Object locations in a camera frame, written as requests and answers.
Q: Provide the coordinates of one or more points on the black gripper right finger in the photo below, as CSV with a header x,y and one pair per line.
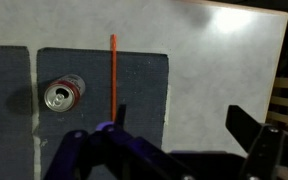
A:
x,y
264,146

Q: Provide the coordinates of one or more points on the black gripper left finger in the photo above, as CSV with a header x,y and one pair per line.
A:
x,y
94,148

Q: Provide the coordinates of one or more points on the red plastic straw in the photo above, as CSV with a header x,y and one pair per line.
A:
x,y
113,83

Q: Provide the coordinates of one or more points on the red and white soda can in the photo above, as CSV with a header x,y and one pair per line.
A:
x,y
62,98

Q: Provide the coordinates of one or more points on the dark blue cloth placemat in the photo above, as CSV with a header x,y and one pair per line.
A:
x,y
140,100
4,83

